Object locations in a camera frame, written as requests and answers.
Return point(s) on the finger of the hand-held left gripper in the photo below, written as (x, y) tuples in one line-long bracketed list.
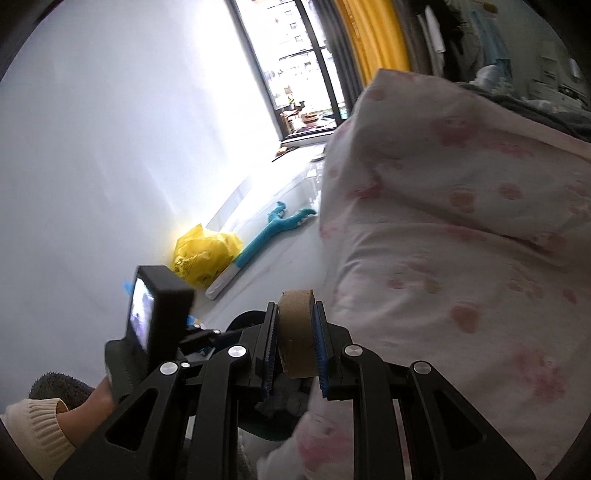
[(203, 340)]

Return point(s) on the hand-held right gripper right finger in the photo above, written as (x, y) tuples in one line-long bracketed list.
[(321, 355)]

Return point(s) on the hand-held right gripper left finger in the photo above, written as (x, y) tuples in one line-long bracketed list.
[(271, 355)]

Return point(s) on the wide cardboard tape roll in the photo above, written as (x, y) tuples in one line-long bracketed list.
[(298, 332)]

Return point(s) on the person's left forearm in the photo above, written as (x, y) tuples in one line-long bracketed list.
[(87, 410)]

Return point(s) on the grey crumpled wrapper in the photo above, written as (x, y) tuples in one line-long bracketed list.
[(291, 399)]

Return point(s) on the yellow plastic bag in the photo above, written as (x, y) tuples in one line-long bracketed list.
[(203, 258)]

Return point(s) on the grey fuzzy cloth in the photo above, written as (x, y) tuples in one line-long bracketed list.
[(60, 385)]

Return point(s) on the pink printed blanket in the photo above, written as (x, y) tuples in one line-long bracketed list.
[(438, 230)]

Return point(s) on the window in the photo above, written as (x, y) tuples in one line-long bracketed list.
[(295, 55)]

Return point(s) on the grey curtain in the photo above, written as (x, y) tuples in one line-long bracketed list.
[(339, 60)]

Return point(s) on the yellow curtain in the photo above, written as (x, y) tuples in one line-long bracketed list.
[(374, 37)]

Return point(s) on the grey blanket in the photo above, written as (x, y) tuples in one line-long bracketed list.
[(545, 110)]

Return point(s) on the white hanging shirt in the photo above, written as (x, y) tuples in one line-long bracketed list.
[(431, 32)]

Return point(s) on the black hanging garment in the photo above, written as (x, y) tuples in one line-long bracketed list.
[(459, 37)]

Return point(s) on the light blue hanging shirt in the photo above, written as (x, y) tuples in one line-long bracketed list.
[(494, 41)]

